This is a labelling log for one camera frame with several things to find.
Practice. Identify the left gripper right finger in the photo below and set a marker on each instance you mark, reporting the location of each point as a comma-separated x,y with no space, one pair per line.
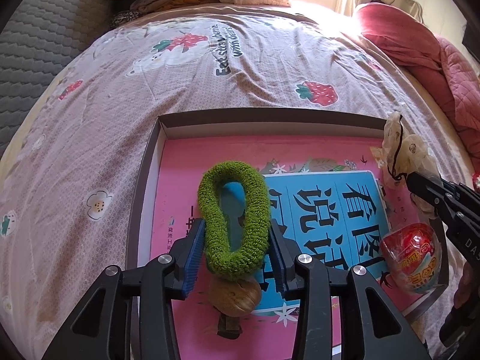
282,253

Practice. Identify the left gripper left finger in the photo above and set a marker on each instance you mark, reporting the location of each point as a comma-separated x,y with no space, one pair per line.
189,258

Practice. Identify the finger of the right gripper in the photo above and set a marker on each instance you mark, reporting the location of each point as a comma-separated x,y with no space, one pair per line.
434,191

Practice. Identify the green knitted hair scrunchie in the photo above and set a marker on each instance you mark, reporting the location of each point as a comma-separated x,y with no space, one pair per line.
234,265

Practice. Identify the shallow brown cardboard tray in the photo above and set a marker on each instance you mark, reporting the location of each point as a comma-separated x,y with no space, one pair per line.
252,122

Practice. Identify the small toys at bedside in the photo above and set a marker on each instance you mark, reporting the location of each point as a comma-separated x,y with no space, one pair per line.
476,181

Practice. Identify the surprise egg in tray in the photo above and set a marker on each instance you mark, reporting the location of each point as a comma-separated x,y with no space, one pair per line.
413,255

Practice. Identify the brown walnut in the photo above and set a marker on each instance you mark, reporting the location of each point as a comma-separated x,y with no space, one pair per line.
234,298

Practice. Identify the pink Chinese workbook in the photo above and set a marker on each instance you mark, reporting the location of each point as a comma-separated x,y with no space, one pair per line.
323,195

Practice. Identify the pink patterned bed sheet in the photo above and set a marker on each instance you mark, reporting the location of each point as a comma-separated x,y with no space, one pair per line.
68,176

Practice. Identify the pink quilted duvet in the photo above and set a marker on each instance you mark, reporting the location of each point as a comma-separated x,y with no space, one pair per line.
435,62

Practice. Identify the black television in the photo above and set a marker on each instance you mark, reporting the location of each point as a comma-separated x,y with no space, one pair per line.
471,40

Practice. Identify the grey quilted headboard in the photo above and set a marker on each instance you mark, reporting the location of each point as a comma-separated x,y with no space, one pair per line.
39,40

